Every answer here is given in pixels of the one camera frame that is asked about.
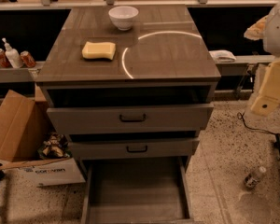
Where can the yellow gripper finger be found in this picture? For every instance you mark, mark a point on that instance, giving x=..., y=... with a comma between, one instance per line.
x=266, y=96

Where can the yellow rectangular sponge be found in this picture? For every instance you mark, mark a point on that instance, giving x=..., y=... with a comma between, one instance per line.
x=100, y=50

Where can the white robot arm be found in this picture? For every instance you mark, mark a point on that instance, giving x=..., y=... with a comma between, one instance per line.
x=268, y=30

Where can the top grey drawer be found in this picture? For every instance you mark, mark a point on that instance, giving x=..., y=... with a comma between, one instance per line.
x=130, y=119

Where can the grey drawer cabinet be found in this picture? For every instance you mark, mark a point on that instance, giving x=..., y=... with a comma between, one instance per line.
x=162, y=60

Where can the bottom open grey drawer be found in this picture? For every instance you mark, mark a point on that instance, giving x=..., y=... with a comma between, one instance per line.
x=137, y=191

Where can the middle grey drawer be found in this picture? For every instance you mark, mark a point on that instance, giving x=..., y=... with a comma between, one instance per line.
x=134, y=149

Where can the folded white cloth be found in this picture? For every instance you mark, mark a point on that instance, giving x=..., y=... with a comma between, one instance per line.
x=222, y=56

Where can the clear plastic bottle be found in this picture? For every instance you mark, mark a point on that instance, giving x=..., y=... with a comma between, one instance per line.
x=254, y=177

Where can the white ceramic bowl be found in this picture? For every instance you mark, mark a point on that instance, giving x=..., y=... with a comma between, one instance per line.
x=123, y=17

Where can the crumpled snack bag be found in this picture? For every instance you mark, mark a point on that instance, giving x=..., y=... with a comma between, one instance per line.
x=55, y=146

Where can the right red soda can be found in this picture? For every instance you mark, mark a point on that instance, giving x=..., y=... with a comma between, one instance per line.
x=28, y=59

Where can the red soda can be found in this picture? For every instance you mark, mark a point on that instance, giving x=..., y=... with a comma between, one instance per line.
x=4, y=62
x=28, y=59

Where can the open cardboard box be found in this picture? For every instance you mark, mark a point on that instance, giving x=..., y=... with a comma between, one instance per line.
x=23, y=129

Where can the white pump soap bottle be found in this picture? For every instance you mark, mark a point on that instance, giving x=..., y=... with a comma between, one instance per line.
x=12, y=55

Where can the left red soda can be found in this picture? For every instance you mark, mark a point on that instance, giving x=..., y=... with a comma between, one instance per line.
x=4, y=62

